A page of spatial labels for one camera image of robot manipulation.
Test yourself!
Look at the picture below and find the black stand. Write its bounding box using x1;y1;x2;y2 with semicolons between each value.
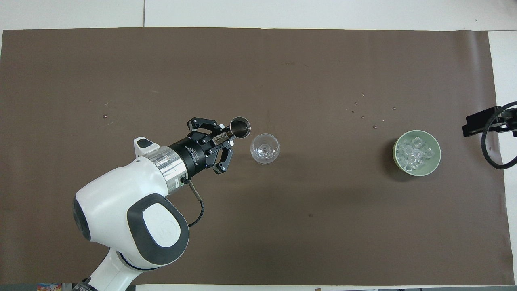
462;105;517;138

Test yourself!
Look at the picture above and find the clear wine glass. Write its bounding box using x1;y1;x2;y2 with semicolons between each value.
250;133;280;165

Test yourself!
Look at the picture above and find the green bowl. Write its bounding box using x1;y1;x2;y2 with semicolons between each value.
393;129;442;177

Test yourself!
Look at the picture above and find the small metal cup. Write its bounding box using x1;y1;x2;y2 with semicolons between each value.
221;116;251;143

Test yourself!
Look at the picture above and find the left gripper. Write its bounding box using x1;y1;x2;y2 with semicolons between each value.
168;117;235;179

